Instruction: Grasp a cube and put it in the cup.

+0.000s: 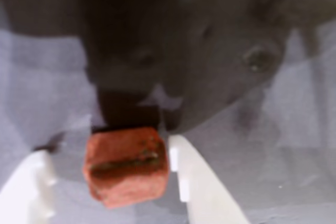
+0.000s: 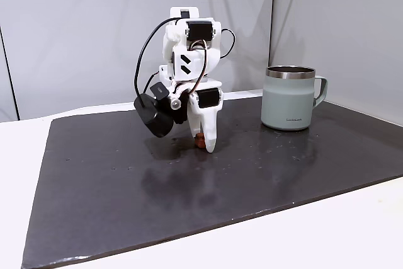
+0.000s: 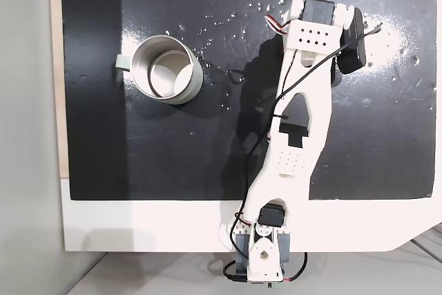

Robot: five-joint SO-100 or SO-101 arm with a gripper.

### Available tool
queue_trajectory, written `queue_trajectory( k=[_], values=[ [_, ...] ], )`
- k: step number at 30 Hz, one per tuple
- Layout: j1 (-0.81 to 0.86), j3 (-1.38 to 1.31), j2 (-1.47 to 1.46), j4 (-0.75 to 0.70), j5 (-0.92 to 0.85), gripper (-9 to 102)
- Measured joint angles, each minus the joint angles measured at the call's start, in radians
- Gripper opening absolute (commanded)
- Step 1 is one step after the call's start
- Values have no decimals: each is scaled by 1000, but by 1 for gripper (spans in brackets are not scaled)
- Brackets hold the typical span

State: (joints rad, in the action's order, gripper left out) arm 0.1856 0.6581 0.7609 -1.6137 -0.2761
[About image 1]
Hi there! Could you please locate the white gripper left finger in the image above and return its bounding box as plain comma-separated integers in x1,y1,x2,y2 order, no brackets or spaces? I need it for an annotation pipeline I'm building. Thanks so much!
0,150,58,224

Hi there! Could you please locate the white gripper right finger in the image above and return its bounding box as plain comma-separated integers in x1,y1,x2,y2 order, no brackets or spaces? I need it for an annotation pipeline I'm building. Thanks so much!
169,134,250,224

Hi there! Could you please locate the red cube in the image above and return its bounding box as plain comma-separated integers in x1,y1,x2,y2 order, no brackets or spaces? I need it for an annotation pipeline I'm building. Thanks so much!
82,126,170,209

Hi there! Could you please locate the black table mat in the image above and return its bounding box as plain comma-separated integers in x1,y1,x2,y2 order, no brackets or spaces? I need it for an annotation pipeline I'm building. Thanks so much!
0,0,336,224

